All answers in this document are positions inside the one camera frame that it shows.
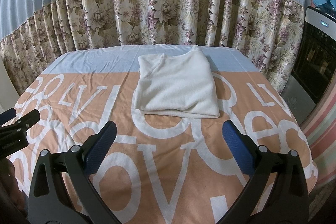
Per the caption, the white knit sweater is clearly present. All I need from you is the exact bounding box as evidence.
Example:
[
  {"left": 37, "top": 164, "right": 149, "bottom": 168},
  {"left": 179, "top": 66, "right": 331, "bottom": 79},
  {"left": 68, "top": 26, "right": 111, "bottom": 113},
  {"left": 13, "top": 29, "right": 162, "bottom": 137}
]
[{"left": 134, "top": 45, "right": 219, "bottom": 119}]

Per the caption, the orange white lettered bedsheet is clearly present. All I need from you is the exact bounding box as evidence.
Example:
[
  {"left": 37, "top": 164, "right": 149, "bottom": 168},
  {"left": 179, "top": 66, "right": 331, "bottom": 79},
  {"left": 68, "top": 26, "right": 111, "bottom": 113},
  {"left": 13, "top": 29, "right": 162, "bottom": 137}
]
[{"left": 10, "top": 45, "right": 318, "bottom": 223}]

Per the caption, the striped pink cloth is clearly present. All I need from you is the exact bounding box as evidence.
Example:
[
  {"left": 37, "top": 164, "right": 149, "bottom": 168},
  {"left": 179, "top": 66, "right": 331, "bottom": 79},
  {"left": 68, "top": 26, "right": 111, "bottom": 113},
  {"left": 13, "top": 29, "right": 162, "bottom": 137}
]
[{"left": 301, "top": 0, "right": 335, "bottom": 187}]

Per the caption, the floral and blue curtain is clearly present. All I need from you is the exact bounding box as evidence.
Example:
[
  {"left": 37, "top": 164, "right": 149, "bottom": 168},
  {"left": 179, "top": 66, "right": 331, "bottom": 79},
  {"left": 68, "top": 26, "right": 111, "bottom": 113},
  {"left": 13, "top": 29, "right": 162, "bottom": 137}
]
[{"left": 1, "top": 0, "right": 310, "bottom": 94}]

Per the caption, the black glass-front appliance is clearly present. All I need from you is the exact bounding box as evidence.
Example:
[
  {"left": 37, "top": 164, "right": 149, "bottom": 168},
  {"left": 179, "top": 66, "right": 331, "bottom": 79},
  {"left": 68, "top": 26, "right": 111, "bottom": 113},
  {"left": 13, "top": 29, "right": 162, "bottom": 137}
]
[{"left": 281, "top": 6, "right": 335, "bottom": 124}]

